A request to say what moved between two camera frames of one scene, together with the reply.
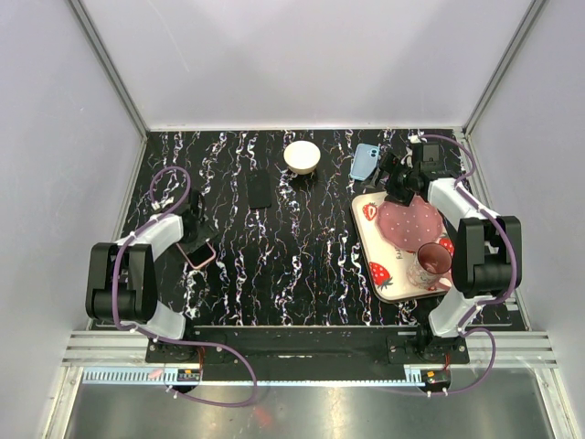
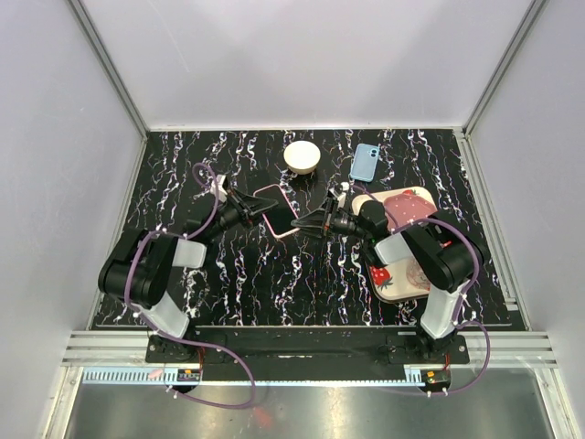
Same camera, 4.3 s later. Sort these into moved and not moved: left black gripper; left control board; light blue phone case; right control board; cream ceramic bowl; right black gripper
Moved: right black gripper; left black gripper
Not moved: right control board; cream ceramic bowl; light blue phone case; left control board
